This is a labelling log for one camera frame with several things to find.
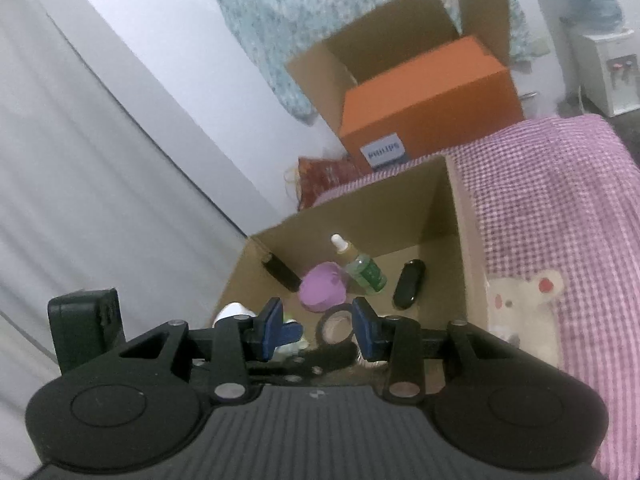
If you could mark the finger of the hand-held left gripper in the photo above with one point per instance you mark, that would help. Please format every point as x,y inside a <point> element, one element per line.
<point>325,360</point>

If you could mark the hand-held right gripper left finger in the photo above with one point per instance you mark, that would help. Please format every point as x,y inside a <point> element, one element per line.
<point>270,330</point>

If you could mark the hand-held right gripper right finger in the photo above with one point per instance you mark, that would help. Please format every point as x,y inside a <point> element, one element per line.
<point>362,330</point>

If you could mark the white charger plug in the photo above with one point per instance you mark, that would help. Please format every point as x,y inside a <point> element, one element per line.
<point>302,347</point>

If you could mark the black tape roll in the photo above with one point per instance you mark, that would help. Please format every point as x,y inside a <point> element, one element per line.
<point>336,308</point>

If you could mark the white pill bottle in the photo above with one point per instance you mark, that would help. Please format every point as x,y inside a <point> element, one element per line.
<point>232,310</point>

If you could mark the green dropper bottle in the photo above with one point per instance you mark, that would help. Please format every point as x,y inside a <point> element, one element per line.
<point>367,272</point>

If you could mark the pink plastic lid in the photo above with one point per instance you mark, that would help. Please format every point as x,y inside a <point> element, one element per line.
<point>322,287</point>

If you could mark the black cylindrical tube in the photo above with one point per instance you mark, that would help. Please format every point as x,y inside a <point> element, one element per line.
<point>282,272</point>

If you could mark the black oval case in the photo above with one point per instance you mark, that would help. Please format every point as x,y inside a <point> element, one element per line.
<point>409,285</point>

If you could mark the brown cardboard box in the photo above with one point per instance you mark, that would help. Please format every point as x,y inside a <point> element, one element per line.
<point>400,210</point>

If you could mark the grey curtain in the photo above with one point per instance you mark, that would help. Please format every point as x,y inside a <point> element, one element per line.
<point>75,185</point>

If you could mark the red patterned bag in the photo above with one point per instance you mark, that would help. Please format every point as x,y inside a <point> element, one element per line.
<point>325,175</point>

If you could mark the purple checkered tablecloth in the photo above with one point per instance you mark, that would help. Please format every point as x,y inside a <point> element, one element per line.
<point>550,200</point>

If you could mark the orange box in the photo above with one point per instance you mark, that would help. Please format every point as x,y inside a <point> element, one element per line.
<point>440,100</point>

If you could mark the tall-flapped cardboard box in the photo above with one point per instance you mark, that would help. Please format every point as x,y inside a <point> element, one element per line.
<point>390,35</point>

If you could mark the floral blue cloth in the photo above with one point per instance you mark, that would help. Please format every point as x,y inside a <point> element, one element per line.
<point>280,20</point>

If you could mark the white water dispenser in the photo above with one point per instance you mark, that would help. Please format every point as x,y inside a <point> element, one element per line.
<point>600,75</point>

